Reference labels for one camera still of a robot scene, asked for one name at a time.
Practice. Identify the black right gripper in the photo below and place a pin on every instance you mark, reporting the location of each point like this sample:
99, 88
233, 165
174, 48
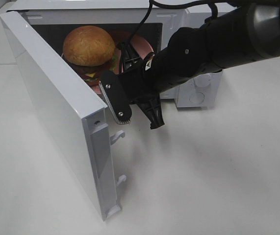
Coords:
186, 56

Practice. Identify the pink round plate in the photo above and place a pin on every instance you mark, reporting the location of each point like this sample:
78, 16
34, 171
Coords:
90, 75

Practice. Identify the toy burger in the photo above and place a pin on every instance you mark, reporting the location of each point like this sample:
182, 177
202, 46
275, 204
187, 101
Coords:
90, 50

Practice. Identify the white microwave knob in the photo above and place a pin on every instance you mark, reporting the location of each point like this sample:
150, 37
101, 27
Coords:
202, 81

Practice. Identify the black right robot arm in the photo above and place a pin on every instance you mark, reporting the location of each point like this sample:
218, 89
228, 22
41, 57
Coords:
247, 34

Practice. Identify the white microwave oven body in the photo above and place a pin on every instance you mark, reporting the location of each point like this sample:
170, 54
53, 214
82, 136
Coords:
36, 30

